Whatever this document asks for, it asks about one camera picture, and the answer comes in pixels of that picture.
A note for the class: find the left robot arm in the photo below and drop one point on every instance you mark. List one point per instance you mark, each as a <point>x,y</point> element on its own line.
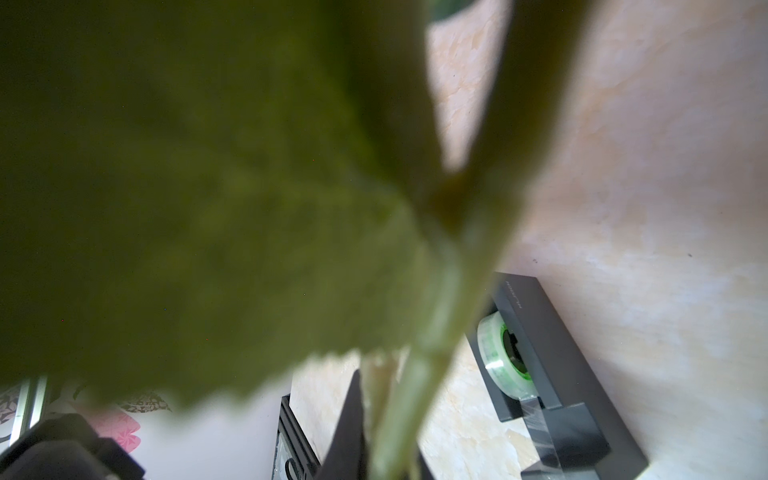
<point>65,446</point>

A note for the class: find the pink rose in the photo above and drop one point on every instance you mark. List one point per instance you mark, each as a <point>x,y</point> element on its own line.
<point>198,195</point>
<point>378,370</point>

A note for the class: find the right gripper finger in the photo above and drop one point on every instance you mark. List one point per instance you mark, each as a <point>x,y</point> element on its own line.
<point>347,455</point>

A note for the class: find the black tape dispenser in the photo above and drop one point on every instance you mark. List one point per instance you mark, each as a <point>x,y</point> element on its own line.
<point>533,370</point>

